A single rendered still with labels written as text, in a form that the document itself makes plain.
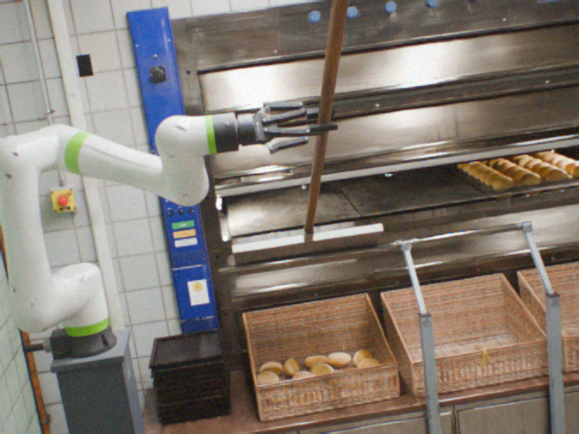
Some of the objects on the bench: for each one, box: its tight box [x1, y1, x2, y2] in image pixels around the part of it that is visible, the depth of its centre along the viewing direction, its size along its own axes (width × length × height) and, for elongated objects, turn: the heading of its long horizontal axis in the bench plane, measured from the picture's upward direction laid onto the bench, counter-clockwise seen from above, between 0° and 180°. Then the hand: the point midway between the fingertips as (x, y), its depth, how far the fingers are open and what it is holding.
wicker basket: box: [242, 294, 401, 422], centre depth 320 cm, size 49×56×28 cm
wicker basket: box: [381, 274, 549, 399], centre depth 323 cm, size 49×56×28 cm
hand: (322, 120), depth 188 cm, fingers closed on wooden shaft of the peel, 3 cm apart
